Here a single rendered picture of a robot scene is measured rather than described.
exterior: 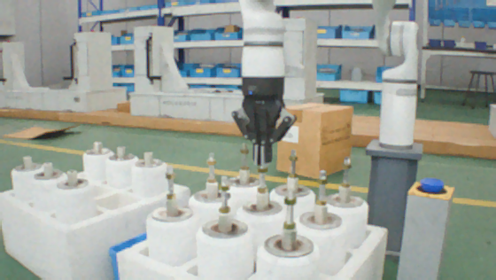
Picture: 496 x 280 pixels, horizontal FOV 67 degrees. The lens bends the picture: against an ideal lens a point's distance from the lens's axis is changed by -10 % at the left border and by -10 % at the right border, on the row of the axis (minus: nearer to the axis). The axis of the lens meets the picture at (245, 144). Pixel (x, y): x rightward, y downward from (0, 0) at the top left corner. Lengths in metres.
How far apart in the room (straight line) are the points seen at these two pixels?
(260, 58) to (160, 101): 2.57
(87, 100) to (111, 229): 2.88
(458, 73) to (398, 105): 7.87
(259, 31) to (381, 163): 0.55
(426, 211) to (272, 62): 0.35
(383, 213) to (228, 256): 0.58
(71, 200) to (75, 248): 0.11
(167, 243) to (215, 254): 0.11
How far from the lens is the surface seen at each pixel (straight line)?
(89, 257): 0.96
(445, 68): 8.93
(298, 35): 2.77
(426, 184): 0.71
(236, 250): 0.65
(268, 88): 0.69
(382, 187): 1.12
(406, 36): 1.08
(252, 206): 0.78
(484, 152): 2.57
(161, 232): 0.72
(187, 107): 3.09
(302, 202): 0.84
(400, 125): 1.10
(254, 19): 0.70
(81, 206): 0.95
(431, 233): 0.72
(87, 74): 3.83
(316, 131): 1.82
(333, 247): 0.70
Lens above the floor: 0.52
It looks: 12 degrees down
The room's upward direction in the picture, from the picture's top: straight up
